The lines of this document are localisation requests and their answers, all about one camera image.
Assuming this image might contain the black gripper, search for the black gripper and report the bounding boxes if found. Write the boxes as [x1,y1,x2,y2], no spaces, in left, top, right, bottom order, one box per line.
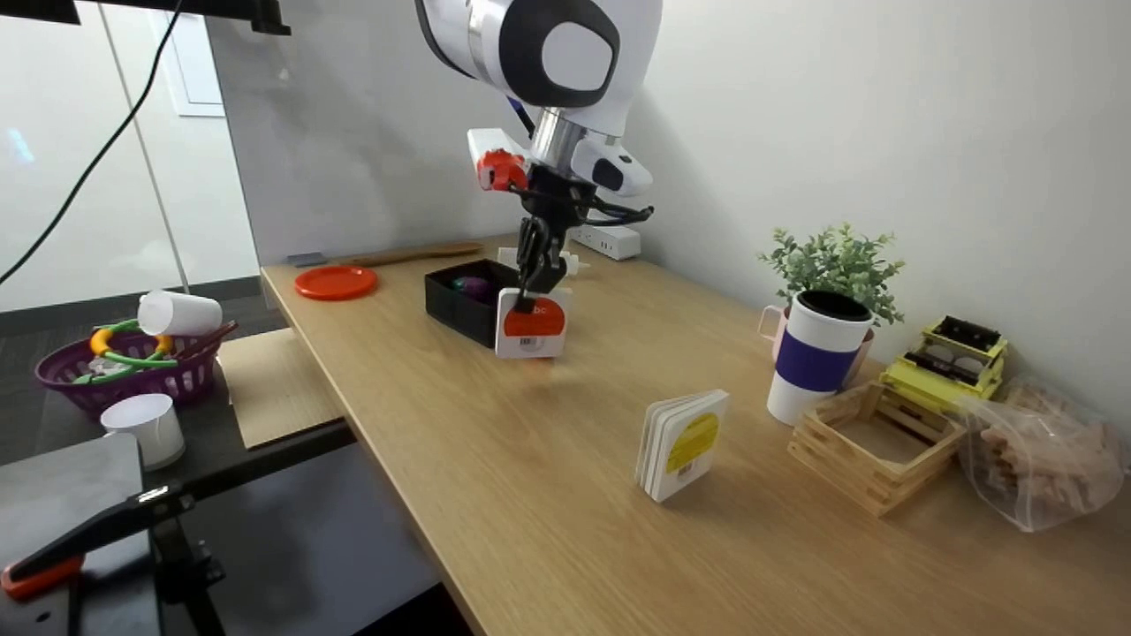
[511,162,592,316]

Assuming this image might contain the white card box red print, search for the white card box red print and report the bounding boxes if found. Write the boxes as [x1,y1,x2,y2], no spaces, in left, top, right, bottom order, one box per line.
[491,288,572,364]

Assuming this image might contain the black rectangular box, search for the black rectangular box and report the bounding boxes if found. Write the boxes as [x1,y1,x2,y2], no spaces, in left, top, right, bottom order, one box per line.
[421,258,527,351]

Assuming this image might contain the red round plate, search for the red round plate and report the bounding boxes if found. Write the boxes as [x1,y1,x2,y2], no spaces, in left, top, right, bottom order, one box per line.
[294,262,381,304]

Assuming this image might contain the white card stack yellow print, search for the white card stack yellow print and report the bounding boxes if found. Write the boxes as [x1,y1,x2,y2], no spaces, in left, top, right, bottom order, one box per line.
[632,384,736,504]

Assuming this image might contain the brown cardboard sheet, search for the brown cardboard sheet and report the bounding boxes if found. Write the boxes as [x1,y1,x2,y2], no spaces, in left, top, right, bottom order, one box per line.
[216,324,351,451]

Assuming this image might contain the white mug with purple band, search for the white mug with purple band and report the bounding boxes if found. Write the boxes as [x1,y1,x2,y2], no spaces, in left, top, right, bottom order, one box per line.
[762,289,875,429]

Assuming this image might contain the green plant in pink pot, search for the green plant in pink pot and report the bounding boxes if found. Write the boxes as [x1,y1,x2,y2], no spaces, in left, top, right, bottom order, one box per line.
[757,222,908,356]

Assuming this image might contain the white paper cup lying sideways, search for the white paper cup lying sideways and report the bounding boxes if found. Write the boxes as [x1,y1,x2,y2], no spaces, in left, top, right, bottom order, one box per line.
[134,289,227,343]

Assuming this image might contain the wooden slat crate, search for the wooden slat crate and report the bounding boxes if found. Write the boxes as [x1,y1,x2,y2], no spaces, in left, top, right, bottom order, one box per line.
[783,381,974,518]

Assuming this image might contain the yellow and black device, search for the yellow and black device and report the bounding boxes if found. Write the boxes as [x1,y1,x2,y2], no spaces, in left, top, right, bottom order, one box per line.
[878,311,1013,409]

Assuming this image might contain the purple plastic basket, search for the purple plastic basket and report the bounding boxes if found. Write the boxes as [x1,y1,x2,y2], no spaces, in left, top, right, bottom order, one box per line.
[31,323,233,416]

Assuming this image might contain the white cup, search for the white cup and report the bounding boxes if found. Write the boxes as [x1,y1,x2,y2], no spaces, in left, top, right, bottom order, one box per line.
[100,390,192,474]

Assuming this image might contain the green toy in basket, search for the green toy in basket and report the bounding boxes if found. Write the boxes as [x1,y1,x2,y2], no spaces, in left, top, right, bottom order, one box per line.
[67,345,179,381]

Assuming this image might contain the black overhead bar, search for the black overhead bar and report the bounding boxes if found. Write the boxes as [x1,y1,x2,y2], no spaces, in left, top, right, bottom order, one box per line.
[0,0,294,37]

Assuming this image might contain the black side table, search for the black side table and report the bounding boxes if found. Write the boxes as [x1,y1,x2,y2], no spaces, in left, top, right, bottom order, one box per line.
[0,275,355,636]

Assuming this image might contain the grey flat board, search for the grey flat board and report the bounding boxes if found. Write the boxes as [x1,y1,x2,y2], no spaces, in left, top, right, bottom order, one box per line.
[0,436,153,576]

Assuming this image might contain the clear bag of wooden blocks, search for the clear bag of wooden blocks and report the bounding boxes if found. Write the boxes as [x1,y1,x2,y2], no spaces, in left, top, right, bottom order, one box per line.
[956,384,1128,536]

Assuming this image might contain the yellow toy ring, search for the yellow toy ring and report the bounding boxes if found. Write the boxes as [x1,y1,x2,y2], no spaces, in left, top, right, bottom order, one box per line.
[83,323,176,364]

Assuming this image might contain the black hanging cable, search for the black hanging cable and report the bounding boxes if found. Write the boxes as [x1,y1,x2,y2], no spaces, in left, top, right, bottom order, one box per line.
[0,0,187,288]

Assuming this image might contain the black clamp with orange handle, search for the black clamp with orange handle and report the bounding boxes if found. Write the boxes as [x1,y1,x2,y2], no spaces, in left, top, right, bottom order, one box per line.
[0,416,355,636]

